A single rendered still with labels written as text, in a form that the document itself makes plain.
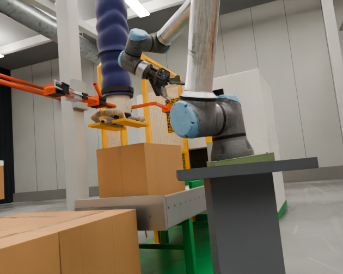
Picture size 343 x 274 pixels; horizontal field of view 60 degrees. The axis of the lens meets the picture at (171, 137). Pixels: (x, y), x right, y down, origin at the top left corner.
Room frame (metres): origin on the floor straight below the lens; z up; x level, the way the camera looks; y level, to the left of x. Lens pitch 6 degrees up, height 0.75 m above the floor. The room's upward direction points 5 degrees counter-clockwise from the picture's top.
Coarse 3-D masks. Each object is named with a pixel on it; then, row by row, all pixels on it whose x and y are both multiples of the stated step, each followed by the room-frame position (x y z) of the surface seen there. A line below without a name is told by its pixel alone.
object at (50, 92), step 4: (48, 84) 1.46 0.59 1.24; (52, 84) 1.46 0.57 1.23; (56, 84) 1.46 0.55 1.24; (44, 88) 1.48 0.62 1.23; (56, 88) 1.46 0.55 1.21; (60, 88) 1.49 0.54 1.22; (44, 92) 1.48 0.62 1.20; (48, 92) 1.47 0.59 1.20; (52, 92) 1.46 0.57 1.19; (56, 92) 1.46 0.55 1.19; (60, 92) 1.49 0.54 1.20; (52, 96) 1.52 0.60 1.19; (56, 96) 1.53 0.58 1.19; (60, 96) 1.53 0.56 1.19
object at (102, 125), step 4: (88, 124) 1.95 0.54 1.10; (92, 124) 1.94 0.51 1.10; (96, 124) 1.93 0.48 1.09; (100, 124) 1.92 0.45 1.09; (104, 124) 1.96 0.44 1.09; (108, 124) 2.01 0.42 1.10; (112, 124) 2.06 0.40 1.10; (100, 128) 2.06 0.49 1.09; (104, 128) 2.07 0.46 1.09; (108, 128) 2.09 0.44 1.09; (112, 128) 2.11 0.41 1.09; (116, 128) 2.13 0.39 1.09; (120, 128) 2.15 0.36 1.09; (124, 128) 2.20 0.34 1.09
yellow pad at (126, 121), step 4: (112, 120) 1.88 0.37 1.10; (116, 120) 1.87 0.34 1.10; (120, 120) 1.86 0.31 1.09; (124, 120) 1.85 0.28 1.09; (128, 120) 1.89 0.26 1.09; (132, 120) 1.93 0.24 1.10; (136, 120) 2.08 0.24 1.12; (124, 124) 1.99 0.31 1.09; (128, 124) 2.01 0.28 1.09; (132, 124) 2.03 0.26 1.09; (136, 124) 2.04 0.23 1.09; (140, 124) 2.06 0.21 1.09; (144, 124) 2.09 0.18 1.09; (148, 124) 2.15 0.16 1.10
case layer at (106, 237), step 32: (0, 224) 1.70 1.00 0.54; (32, 224) 1.57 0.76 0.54; (64, 224) 1.46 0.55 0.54; (96, 224) 1.49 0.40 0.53; (128, 224) 1.74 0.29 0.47; (0, 256) 1.04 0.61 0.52; (32, 256) 1.15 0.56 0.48; (64, 256) 1.29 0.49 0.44; (96, 256) 1.48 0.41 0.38; (128, 256) 1.72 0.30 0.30
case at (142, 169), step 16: (144, 144) 1.95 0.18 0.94; (160, 144) 2.15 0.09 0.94; (112, 160) 2.06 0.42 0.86; (128, 160) 2.00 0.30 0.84; (144, 160) 1.95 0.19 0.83; (160, 160) 2.13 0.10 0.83; (176, 160) 2.38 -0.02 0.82; (112, 176) 2.06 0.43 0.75; (128, 176) 2.01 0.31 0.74; (144, 176) 1.95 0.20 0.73; (160, 176) 2.11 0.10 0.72; (112, 192) 2.07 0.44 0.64; (128, 192) 2.01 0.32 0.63; (144, 192) 1.96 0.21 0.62; (160, 192) 2.09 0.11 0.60
